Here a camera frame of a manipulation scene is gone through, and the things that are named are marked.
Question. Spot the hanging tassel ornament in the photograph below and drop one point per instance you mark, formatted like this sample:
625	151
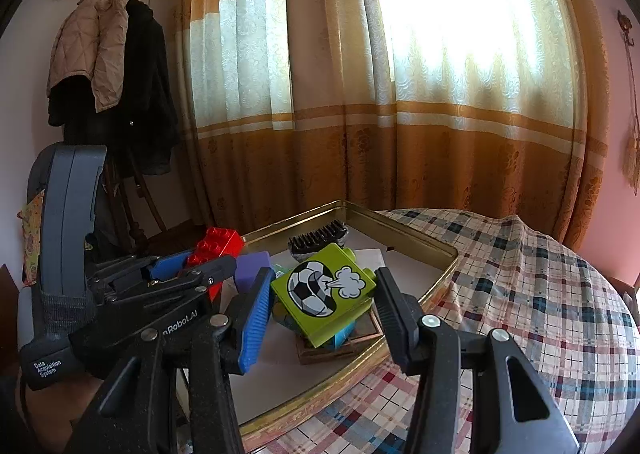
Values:
632	154

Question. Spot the gold tin box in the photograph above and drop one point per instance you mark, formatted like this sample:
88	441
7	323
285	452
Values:
410	236

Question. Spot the purple block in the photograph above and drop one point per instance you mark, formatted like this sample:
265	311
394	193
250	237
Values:
250	269

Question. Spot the pink compact mirror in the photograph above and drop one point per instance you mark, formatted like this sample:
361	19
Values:
365	331

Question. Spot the black coat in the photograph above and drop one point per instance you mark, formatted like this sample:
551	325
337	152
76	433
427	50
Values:
145	99

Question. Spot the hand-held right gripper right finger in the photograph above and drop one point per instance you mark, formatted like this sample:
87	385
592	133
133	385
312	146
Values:
395	314

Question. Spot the beige quilted jacket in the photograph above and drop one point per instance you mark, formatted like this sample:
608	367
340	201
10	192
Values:
75	49

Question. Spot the orange and cream curtain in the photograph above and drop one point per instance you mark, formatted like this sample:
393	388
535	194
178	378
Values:
450	149

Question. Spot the yellow patterned cloth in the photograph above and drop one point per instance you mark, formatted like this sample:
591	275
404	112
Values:
31	234

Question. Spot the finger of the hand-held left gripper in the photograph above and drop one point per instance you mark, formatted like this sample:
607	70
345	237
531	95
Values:
170	264
215	271

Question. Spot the red toy block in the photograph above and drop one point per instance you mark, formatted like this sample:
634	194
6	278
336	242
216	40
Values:
220	241

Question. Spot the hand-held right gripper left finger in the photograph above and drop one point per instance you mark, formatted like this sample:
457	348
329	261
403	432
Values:
255	324

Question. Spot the green toy block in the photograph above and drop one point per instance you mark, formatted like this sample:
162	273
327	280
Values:
320	294

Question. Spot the metal wall hook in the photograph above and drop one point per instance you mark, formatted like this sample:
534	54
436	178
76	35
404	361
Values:
626	27

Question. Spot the black bristle brush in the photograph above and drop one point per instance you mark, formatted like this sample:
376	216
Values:
320	236

